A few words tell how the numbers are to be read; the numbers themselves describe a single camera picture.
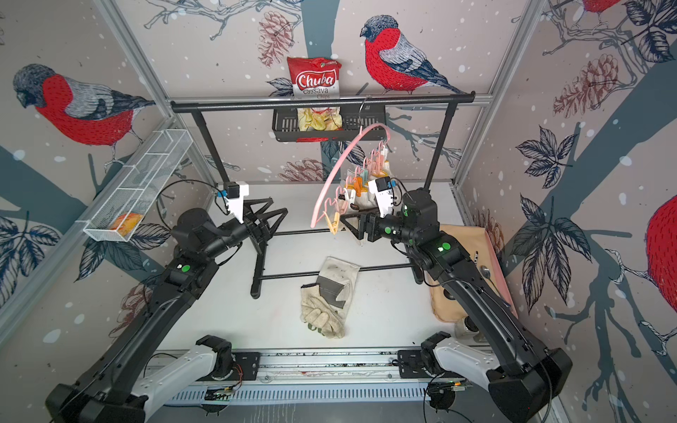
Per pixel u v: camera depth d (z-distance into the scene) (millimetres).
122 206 733
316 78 815
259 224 586
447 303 852
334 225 597
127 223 659
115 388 387
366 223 571
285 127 943
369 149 1148
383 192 580
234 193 557
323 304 834
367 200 722
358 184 674
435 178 720
